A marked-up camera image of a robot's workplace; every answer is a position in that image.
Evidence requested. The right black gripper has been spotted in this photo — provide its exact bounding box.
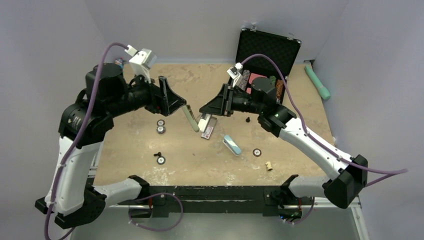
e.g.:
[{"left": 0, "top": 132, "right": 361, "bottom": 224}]
[{"left": 200, "top": 83, "right": 264, "bottom": 117}]

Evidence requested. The black poker chip case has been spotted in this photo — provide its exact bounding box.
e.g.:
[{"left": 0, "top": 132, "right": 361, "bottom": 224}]
[{"left": 235, "top": 28, "right": 302, "bottom": 104}]

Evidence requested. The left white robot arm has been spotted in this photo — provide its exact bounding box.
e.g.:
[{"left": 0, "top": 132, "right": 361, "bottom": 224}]
[{"left": 35, "top": 63, "right": 187, "bottom": 230}]

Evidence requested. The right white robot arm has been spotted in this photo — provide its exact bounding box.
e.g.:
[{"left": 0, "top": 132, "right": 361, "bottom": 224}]
[{"left": 199, "top": 77, "right": 368, "bottom": 209}]

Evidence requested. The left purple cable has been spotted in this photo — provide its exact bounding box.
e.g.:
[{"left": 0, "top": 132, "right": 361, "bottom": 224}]
[{"left": 43, "top": 42, "right": 132, "bottom": 240}]

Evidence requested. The green cylindrical toy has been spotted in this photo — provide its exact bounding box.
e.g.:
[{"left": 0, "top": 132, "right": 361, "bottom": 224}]
[{"left": 304, "top": 65, "right": 331, "bottom": 100}]

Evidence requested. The black white poker chip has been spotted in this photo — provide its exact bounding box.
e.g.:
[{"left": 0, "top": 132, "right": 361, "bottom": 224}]
[{"left": 156, "top": 156, "right": 166, "bottom": 165}]

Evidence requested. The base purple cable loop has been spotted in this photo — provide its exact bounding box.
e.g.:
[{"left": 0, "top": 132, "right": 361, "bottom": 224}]
[{"left": 127, "top": 193, "right": 184, "bottom": 233}]

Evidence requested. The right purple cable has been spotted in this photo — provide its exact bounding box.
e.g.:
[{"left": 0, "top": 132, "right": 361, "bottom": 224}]
[{"left": 240, "top": 53, "right": 409, "bottom": 186}]

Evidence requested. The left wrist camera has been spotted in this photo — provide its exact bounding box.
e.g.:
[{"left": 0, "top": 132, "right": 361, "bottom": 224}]
[{"left": 125, "top": 45, "right": 158, "bottom": 84}]

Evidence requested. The cream chess piece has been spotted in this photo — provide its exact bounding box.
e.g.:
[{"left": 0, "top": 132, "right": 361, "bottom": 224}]
[{"left": 265, "top": 161, "right": 273, "bottom": 172}]

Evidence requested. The red staple box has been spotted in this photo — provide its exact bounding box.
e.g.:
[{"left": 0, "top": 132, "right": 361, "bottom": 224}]
[{"left": 200, "top": 116, "right": 217, "bottom": 140}]

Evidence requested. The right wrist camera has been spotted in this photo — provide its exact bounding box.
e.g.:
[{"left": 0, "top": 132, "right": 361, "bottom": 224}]
[{"left": 226, "top": 62, "right": 243, "bottom": 88}]

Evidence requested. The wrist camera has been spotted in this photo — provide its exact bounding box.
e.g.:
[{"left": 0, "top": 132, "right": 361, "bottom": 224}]
[
  {"left": 125, "top": 45, "right": 158, "bottom": 84},
  {"left": 226, "top": 62, "right": 243, "bottom": 88}
]

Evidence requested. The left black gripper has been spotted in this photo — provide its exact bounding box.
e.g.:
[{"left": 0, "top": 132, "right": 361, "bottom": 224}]
[{"left": 107, "top": 68, "right": 187, "bottom": 117}]

